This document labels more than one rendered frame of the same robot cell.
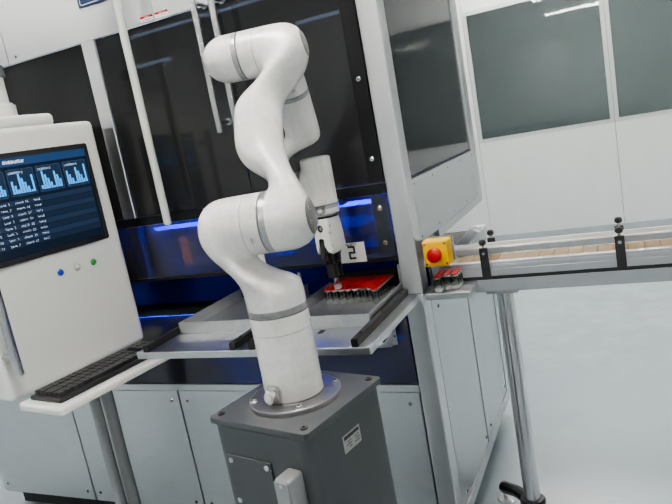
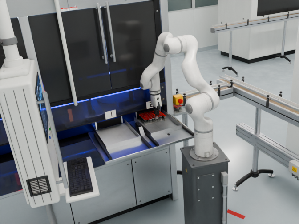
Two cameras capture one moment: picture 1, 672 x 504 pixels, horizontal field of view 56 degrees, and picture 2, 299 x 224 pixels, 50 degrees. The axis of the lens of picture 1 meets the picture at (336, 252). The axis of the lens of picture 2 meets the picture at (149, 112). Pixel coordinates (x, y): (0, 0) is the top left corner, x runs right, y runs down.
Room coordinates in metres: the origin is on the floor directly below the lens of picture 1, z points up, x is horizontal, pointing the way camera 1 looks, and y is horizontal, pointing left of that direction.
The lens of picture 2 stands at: (0.22, 1.70, 2.02)
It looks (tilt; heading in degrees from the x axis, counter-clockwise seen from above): 24 degrees down; 313
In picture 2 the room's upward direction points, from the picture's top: 5 degrees counter-clockwise
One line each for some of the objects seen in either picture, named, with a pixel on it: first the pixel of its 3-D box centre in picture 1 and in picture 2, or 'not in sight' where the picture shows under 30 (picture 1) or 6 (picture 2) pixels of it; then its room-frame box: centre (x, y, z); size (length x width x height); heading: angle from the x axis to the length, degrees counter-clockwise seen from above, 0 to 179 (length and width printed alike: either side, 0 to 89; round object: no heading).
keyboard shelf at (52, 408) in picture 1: (98, 375); (73, 179); (1.81, 0.77, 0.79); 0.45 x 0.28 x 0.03; 147
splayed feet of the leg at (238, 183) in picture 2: not in sight; (254, 176); (1.27, -0.85, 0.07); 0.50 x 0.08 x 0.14; 65
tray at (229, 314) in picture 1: (247, 307); (116, 133); (1.88, 0.30, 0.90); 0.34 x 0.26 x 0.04; 155
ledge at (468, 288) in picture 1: (453, 288); (177, 110); (1.76, -0.32, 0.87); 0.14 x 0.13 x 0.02; 155
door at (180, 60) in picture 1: (173, 118); (73, 55); (2.06, 0.43, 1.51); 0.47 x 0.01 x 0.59; 65
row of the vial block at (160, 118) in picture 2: (353, 294); (155, 119); (1.77, -0.03, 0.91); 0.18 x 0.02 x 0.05; 65
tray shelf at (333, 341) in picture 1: (286, 321); (141, 134); (1.74, 0.18, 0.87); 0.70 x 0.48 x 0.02; 65
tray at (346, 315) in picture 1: (348, 301); (157, 122); (1.73, -0.01, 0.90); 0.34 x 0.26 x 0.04; 155
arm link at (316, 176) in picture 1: (316, 180); (153, 80); (1.72, 0.02, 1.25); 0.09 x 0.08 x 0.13; 76
